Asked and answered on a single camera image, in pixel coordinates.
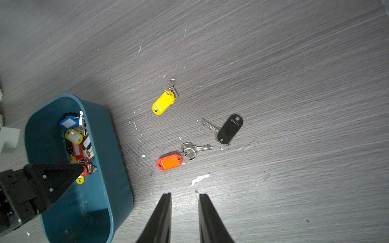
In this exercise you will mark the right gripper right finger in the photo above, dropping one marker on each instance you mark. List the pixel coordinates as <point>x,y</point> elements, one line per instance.
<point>212,229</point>

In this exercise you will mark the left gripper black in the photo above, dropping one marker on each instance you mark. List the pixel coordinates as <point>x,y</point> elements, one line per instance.
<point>32,190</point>

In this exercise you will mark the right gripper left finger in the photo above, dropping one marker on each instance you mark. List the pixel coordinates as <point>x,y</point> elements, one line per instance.
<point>158,228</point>

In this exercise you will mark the teal plastic storage box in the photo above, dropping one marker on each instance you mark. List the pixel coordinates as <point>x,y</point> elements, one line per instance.
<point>93,211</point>

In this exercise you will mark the black tag key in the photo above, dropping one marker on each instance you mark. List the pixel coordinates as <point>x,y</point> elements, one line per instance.
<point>225,134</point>

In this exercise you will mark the red white tag key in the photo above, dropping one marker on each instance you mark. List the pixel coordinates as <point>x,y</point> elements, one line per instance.
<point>78,151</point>

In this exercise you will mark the yellow white tag key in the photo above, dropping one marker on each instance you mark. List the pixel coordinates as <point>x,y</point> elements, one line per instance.
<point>74,136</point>

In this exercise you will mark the blue tag key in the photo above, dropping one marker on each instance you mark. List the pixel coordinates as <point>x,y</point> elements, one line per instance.
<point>71,120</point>

